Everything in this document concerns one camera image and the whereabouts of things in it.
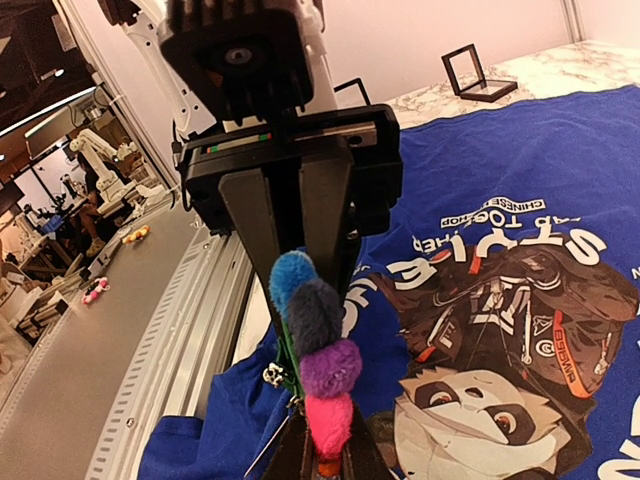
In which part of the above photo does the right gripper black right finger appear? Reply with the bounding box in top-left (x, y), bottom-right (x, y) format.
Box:
top-left (342, 405), bottom-right (394, 480)

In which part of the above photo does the yellow crochet flower on floor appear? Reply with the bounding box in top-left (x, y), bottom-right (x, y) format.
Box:
top-left (122, 225), bottom-right (151, 244)

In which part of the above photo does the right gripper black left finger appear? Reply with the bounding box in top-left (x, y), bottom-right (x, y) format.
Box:
top-left (261, 414), bottom-right (313, 480)

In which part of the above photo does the pink crochet flower on floor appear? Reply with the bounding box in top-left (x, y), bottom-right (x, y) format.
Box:
top-left (82, 277), bottom-right (110, 305)

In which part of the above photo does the left aluminium corner post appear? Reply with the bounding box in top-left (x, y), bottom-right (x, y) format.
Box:
top-left (560, 0), bottom-right (586, 43)

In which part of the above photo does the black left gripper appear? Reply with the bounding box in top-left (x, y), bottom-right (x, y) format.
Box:
top-left (176, 104), bottom-right (403, 325)

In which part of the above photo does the black box with flower brooch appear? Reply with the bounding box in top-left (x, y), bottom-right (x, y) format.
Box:
top-left (334, 77), bottom-right (372, 108)

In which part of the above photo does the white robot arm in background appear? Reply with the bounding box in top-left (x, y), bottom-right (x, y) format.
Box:
top-left (71, 120), bottom-right (402, 479)

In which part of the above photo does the blue printed t-shirt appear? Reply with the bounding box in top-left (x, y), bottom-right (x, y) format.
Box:
top-left (138, 85), bottom-right (639, 479)

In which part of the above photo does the black box with silver brooch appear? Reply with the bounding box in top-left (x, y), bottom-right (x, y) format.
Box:
top-left (441, 43), bottom-right (518, 103)

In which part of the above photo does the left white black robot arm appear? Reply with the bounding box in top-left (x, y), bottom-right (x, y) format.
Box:
top-left (100, 1), bottom-right (403, 293)

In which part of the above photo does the aluminium front rail frame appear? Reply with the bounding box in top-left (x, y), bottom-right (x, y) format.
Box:
top-left (1, 229), bottom-right (253, 479)

